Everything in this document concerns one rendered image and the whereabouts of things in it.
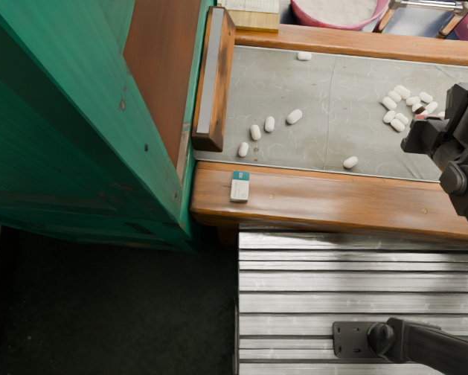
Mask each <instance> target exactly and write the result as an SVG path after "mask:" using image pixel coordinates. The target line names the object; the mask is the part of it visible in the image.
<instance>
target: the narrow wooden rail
mask: <svg viewBox="0 0 468 375"><path fill-rule="evenodd" d="M234 45H241V46H250V47H258V48H274V49H282V50H291V51H306V52H314V53H323V54H338V55H347V56H355V57H370V58H379V59H387V60H402V61H411V62H419V63H434V64H443V65H459V66H467V67H468V41H460V40H448V39H437V38H429V37H421V36H405V35H396V34H389V33H373V32H364V31H349V30H341V29H332V28H317V27H308V26H300V25H285V24H279V29H278V32H277V33H273V32H265V31H250V30H241V29H236V33H235V39H234Z"/></svg>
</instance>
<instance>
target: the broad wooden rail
mask: <svg viewBox="0 0 468 375"><path fill-rule="evenodd" d="M233 170H239V171H248V172H250V178H249V195H248V201H247V202H235V201H230V197H231V183H232V175H233ZM439 184H440V183H432V182H416V181H409V180H400V179H385V178H377V177H369V176H354V175H345V174H338V173H322V172H314V171H306V170H290V169H283V168H274V167H259V166H251V165H243V164H228V163H219V162H212V161H198V162H197V163H196V164H195V167H194V169H193V178H192V185H191V191H190V201H189V207H188V209H189V211H190V213H191V215H192V216H193V218H194V220H195V222H196V224H197V225H209V226H217V227H225V228H238V223H242V224H250V225H265V226H273V227H281V228H296V229H293V230H301V231H315V232H324V233H343V234H358V235H367V236H375V237H390V238H398V239H406V240H422V241H429V242H438V243H453V244H461V245H468V221H467V218H466V217H460V216H458V215H457V213H456V211H455V209H454V207H453V205H452V203H451V200H450V198H449V195H448V194H447V193H445V192H444V190H443V188H442V187H441V186H440V185H439Z"/></svg>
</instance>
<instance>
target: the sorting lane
mask: <svg viewBox="0 0 468 375"><path fill-rule="evenodd" d="M300 52H306V51H291V50H282V49H274V48H258V47H250V46H241V45H235V46H234V53H233V60H232V67H231V79H230V85H229V90H228V102H227V109H226V117H225V132H224V138H223V149H222V152H221V153H215V152H207V151H198V150H197V154H196V162H198V161H212V162H219V163H228V164H243V165H251V166H259V167H274V168H283V169H290V170H306V171H314V172H322V173H338V174H345V175H354V176H369V177H377V178H385V179H400V180H409V181H416V182H432V183H440V181H439V180H438V179H439V178H440V175H441V174H442V172H441V171H440V169H439V168H438V167H437V166H436V165H435V163H434V162H433V161H432V160H431V159H430V158H429V157H428V156H427V155H423V154H415V153H404V152H403V150H402V149H401V146H400V144H401V142H402V139H403V138H406V137H407V136H408V132H409V131H410V129H411V128H410V127H409V126H410V124H411V121H412V119H413V118H414V117H415V114H414V112H413V111H412V106H413V105H412V106H409V105H407V104H406V100H407V99H408V98H407V99H402V98H401V100H400V102H398V103H396V105H397V107H396V109H394V110H392V111H395V113H396V114H398V113H402V114H403V115H404V116H405V117H406V118H408V123H407V124H406V125H404V126H405V129H404V130H403V131H401V132H398V131H396V130H395V128H393V127H392V125H391V122H390V123H385V122H384V120H383V118H384V117H385V115H386V114H387V113H388V112H389V111H391V110H389V109H387V108H386V107H385V106H384V105H383V103H382V100H383V98H385V97H387V94H388V93H389V92H390V91H393V90H394V88H395V87H396V86H398V85H401V86H403V87H404V88H406V89H408V90H409V91H410V96H409V97H418V96H419V94H420V93H421V92H425V93H426V94H428V95H430V96H432V98H433V100H432V102H436V103H437V108H436V109H435V110H434V111H433V112H432V113H430V114H428V115H438V114H439V113H440V112H445V108H446V91H447V90H448V89H450V88H451V87H452V86H454V84H456V83H460V82H462V83H468V67H467V66H459V65H443V64H434V63H427V62H411V61H402V60H387V59H379V58H370V57H355V56H347V55H338V54H323V53H314V52H310V53H311V55H312V57H311V59H310V60H299V59H298V53H300ZM296 109H299V110H301V112H302V116H301V118H300V119H299V120H297V121H296V122H295V123H293V124H290V123H288V121H287V117H288V115H290V114H291V113H292V112H293V111H295V110H296ZM268 117H273V118H274V120H275V122H274V129H273V130H272V131H271V132H268V131H266V129H265V125H266V119H267V118H268ZM253 125H258V126H259V129H260V134H261V137H260V139H258V140H254V139H253V138H252V136H251V130H250V129H251V126H253ZM244 142H245V143H247V144H248V146H249V148H248V150H247V153H246V155H245V156H243V157H242V156H240V155H239V153H238V152H239V149H240V145H241V144H242V143H244ZM353 156H355V157H357V158H358V162H357V164H355V165H354V166H352V167H351V168H346V167H345V166H344V161H346V160H347V159H349V158H351V157H353Z"/></svg>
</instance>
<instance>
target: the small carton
mask: <svg viewBox="0 0 468 375"><path fill-rule="evenodd" d="M249 178H250V172H248V171H239V170H233V175H232V183H231V197H230V201H235V202H247V201H248V195H249Z"/></svg>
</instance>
